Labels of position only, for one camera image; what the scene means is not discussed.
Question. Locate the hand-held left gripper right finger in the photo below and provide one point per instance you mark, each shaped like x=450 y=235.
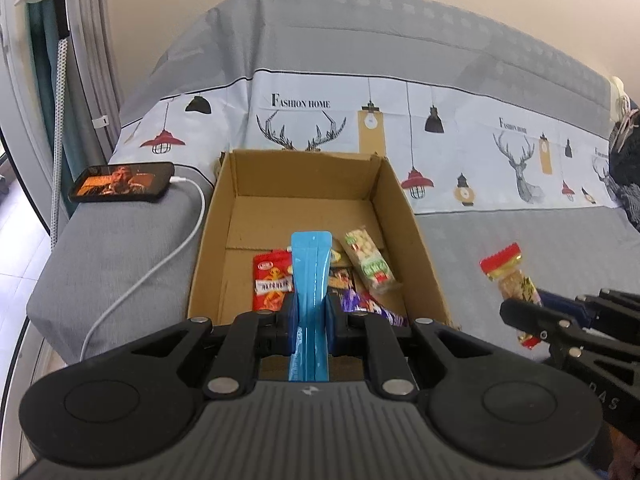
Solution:
x=332 y=321

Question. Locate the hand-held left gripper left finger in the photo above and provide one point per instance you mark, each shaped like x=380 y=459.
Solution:
x=289 y=321

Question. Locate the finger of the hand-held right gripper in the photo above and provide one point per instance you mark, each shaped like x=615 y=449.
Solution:
x=540 y=317
x=565 y=305

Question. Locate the purple snack bar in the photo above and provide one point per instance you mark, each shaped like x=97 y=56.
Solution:
x=365 y=305

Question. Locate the red snack packet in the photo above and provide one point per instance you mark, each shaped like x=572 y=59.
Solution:
x=272 y=280

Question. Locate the light blue snack packet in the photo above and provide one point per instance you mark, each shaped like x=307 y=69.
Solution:
x=311 y=280

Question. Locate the red-ended golden snack packet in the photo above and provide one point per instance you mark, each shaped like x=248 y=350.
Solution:
x=512 y=280

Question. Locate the clear peanut packet green label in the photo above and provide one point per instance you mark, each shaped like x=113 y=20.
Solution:
x=370 y=260

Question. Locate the brown cardboard box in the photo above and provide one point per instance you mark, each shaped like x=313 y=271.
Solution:
x=300 y=180

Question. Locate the dark patterned cloth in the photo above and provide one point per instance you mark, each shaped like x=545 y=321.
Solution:
x=627 y=180

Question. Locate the grey fabric mattress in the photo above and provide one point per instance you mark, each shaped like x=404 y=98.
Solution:
x=125 y=240

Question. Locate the black smartphone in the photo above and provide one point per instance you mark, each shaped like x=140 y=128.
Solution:
x=120 y=182

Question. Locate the white plastic clip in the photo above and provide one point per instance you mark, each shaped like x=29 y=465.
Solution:
x=619 y=90

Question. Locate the grey printed bed sheet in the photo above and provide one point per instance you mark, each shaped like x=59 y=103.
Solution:
x=400 y=40

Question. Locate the white clothes rack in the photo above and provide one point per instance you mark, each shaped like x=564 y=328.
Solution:
x=90 y=35

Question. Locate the teal curtain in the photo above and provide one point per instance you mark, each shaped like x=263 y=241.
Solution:
x=42 y=60

